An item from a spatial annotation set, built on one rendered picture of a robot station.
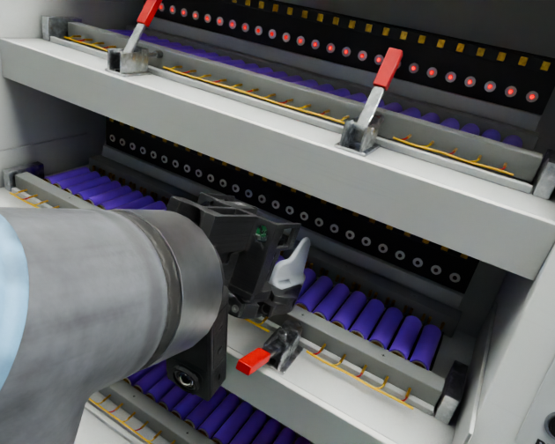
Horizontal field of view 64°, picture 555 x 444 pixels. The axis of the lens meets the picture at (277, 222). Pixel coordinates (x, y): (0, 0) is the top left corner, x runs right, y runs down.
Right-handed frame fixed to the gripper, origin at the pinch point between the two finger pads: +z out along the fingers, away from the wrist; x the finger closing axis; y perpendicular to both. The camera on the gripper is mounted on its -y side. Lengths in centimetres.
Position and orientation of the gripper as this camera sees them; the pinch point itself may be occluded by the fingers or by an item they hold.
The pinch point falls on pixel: (277, 273)
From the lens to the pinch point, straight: 47.5
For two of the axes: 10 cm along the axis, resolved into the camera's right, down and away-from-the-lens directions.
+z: 3.9, -0.1, 9.2
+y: 3.3, -9.3, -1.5
